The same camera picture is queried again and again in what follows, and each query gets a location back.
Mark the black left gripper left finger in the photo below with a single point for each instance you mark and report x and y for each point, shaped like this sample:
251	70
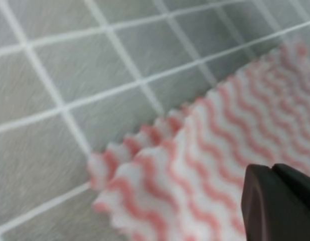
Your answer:
271	211

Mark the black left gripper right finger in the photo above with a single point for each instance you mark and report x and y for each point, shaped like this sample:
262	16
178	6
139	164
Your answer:
297	181

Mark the pink wavy striped towel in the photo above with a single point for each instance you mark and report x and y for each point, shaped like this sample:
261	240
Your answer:
182	178

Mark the grey grid tablecloth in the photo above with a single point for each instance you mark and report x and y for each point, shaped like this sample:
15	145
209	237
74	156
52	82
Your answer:
77	75

